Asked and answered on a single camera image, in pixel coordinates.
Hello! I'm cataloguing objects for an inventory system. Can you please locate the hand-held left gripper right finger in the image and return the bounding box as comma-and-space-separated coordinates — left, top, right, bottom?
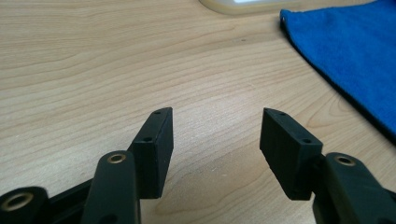
259, 107, 396, 224

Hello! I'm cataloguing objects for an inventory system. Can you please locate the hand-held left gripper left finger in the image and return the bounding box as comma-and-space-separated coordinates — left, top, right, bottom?
79, 106, 175, 224

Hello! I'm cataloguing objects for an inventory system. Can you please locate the blue cloth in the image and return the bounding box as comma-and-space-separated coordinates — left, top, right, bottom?
279, 0, 396, 138

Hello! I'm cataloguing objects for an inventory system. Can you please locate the cream plastic tray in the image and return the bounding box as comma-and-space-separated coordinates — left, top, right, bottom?
198, 0, 316, 17

